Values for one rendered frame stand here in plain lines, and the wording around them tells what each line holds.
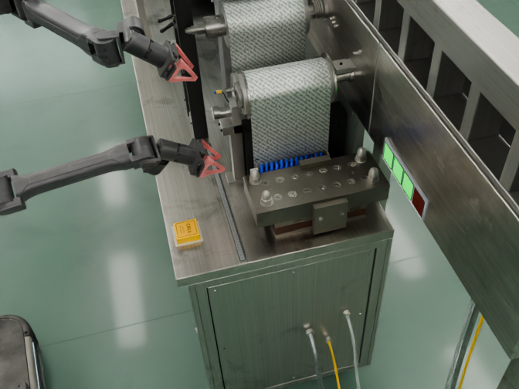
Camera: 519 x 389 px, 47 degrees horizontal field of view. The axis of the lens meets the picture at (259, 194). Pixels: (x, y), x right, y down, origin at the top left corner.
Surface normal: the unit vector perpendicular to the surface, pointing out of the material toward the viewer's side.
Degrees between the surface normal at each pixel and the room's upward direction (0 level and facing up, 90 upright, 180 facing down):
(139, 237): 0
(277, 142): 90
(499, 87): 90
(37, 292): 0
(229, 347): 90
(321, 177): 0
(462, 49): 90
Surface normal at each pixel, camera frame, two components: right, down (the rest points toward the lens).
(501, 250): -0.97, 0.21
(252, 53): 0.26, 0.70
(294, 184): -0.04, -0.71
